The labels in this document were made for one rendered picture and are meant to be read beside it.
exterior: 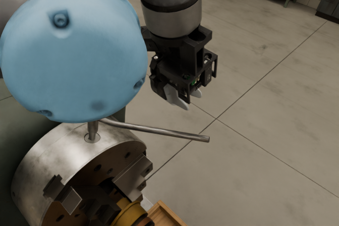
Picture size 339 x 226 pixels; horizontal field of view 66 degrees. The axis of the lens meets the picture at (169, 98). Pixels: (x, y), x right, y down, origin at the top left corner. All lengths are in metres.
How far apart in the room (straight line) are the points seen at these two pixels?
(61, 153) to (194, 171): 1.62
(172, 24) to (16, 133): 0.45
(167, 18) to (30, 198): 0.47
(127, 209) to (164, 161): 1.51
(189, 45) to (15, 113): 0.45
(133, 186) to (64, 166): 0.18
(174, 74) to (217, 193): 1.74
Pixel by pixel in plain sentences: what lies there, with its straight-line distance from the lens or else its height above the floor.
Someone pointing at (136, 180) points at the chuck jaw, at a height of 1.11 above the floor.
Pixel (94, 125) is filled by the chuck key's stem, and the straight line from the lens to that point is 0.56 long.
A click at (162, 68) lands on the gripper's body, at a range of 0.39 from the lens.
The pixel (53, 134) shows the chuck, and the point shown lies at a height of 1.23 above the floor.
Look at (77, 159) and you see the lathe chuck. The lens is 0.58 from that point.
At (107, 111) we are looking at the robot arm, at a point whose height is 1.58.
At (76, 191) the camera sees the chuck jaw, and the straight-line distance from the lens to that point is 0.58.
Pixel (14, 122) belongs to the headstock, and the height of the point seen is 1.24.
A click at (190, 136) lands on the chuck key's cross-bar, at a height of 1.34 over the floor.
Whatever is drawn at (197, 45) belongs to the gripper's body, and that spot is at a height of 1.54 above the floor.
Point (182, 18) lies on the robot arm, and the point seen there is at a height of 1.57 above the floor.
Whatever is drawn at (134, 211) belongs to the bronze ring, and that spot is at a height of 1.12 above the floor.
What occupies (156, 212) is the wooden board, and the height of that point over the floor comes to 0.88.
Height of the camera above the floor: 1.69
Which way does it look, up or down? 39 degrees down
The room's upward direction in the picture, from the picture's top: 11 degrees clockwise
